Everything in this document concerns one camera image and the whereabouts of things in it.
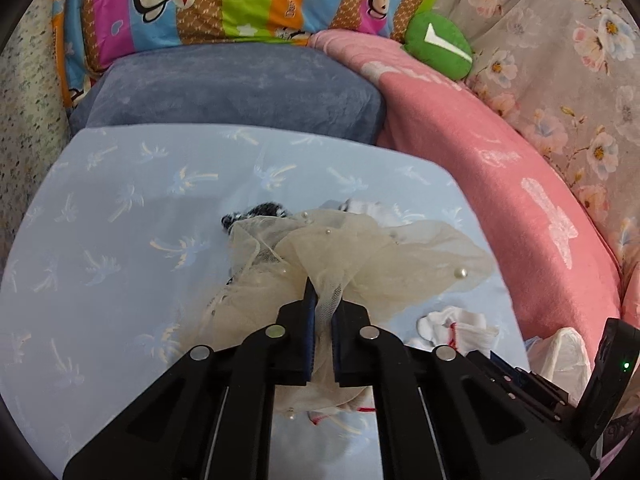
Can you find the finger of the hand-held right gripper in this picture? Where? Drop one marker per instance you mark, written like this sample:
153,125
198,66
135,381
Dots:
542,395

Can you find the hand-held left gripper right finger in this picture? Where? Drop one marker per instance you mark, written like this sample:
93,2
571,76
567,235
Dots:
337,355

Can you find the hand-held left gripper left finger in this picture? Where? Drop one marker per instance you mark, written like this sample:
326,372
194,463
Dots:
310,340

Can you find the white plastic bag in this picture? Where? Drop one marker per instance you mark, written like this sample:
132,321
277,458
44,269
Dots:
560,355

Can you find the cream tulle mesh with pearls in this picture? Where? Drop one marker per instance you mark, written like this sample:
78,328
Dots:
350,250

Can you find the white sock with red stitching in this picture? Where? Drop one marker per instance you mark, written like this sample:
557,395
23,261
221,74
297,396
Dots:
340,410
450,330

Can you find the black white checked cloth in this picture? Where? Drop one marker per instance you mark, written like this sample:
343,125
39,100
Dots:
260,210

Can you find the light blue palm print tablecloth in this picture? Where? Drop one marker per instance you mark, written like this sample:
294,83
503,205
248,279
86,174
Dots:
125,260

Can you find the pink blanket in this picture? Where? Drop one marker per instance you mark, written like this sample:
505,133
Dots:
475,135

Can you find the blue-grey pillow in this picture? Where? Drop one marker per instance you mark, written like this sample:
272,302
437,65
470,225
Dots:
225,90

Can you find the green plush cushion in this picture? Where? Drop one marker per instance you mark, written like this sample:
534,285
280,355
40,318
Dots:
435,45

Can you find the grey floral cloth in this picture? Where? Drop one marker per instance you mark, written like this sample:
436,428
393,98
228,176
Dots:
550,60

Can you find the colourful striped monkey pillow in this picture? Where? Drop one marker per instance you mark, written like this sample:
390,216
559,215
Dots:
225,0

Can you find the speckled white cloth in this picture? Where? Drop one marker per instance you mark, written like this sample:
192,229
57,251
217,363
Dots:
30,110

